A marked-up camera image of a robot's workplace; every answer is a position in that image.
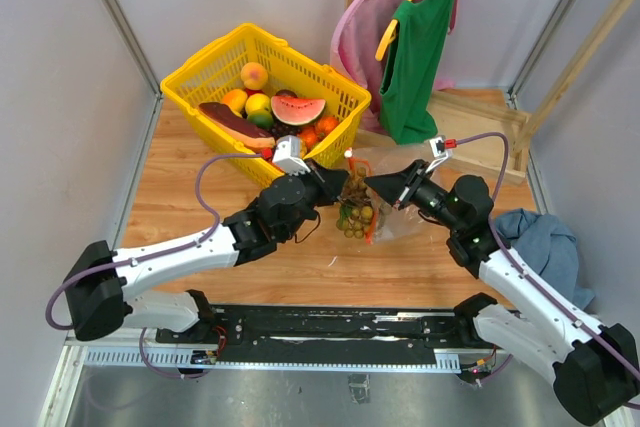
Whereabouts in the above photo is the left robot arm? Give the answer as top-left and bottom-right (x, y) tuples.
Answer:
(63, 161), (349, 343)

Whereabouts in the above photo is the blue cloth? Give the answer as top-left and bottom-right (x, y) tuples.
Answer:
(494, 209), (595, 310)

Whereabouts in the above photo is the wooden clothes rack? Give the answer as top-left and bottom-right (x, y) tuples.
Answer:
(344, 0), (640, 185)

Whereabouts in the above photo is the orange fruit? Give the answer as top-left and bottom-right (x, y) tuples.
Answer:
(221, 89), (248, 111)

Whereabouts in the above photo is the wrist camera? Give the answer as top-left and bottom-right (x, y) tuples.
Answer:
(426, 135), (457, 173)
(272, 135), (310, 176)

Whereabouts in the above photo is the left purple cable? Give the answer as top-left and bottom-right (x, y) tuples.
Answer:
(45, 148), (274, 380)

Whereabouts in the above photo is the green shirt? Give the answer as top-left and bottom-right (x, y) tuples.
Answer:
(379, 0), (456, 145)

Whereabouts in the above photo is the dark grape bunch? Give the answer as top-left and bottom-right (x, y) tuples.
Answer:
(270, 122), (300, 140)

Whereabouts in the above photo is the orange tomato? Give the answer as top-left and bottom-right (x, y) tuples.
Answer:
(314, 116), (340, 139)

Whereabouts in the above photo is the watermelon slice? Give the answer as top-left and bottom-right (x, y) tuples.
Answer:
(271, 96), (326, 126)

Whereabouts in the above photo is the clear zip top bag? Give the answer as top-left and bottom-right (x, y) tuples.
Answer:
(345, 144), (433, 245)

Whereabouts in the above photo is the pink shirt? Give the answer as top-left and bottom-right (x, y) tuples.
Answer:
(329, 0), (459, 134)

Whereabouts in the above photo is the peach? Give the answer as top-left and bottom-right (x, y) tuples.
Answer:
(240, 62), (268, 90)

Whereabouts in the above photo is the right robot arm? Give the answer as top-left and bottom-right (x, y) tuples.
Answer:
(365, 160), (639, 426)

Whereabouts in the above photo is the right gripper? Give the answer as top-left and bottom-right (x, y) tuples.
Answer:
(364, 159), (463, 233)

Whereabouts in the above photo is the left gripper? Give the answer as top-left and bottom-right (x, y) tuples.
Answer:
(282, 158), (350, 241)

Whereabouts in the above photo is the longan fruit bunch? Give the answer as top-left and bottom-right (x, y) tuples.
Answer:
(336, 166), (376, 243)

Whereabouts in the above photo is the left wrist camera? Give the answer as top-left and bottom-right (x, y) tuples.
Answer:
(272, 135), (310, 176)

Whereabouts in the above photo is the yellow plastic basket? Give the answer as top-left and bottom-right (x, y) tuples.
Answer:
(161, 23), (371, 167)

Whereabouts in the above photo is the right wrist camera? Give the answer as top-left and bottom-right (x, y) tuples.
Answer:
(426, 135), (457, 173)

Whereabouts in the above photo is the papaya slice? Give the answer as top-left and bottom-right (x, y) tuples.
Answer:
(198, 102), (276, 151)

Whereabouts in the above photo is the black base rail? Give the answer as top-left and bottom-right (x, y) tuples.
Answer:
(154, 304), (501, 375)

